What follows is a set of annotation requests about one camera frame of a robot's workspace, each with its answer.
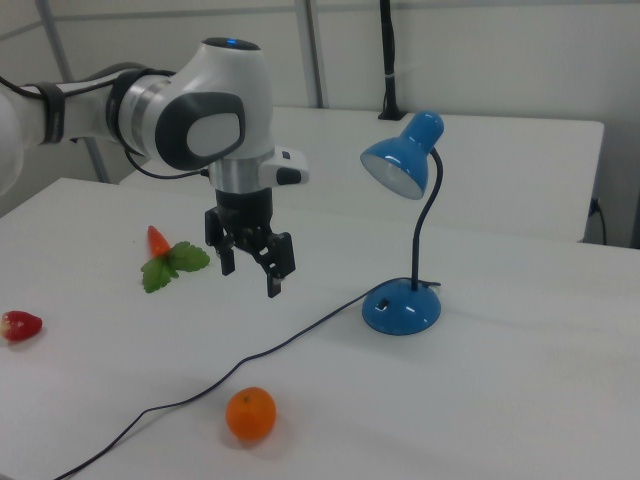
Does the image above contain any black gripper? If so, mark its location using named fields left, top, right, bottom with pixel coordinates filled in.
left=203, top=186, right=298, bottom=300

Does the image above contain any blue desk lamp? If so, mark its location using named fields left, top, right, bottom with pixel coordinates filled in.
left=359, top=110, right=445, bottom=337

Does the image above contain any orange toy carrot with leaves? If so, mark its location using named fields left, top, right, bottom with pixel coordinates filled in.
left=140, top=225, right=212, bottom=295

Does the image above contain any orange mandarin fruit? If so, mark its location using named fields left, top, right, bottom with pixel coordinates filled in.
left=225, top=386, right=278, bottom=442

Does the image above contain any red toy strawberry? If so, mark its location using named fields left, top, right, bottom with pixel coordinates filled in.
left=0, top=310, right=44, bottom=343

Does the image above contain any white background table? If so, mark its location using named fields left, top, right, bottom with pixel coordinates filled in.
left=118, top=105, right=606, bottom=245

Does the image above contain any black lamp power cable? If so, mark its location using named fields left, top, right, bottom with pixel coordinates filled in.
left=49, top=281, right=443, bottom=480

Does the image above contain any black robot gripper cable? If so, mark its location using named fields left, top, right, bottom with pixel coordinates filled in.
left=0, top=73, right=211, bottom=180

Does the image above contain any black camera stand pole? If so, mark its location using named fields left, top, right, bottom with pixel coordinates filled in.
left=377, top=0, right=408, bottom=122

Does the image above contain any thin black wall cable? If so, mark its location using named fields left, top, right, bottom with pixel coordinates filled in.
left=589, top=197, right=608, bottom=247

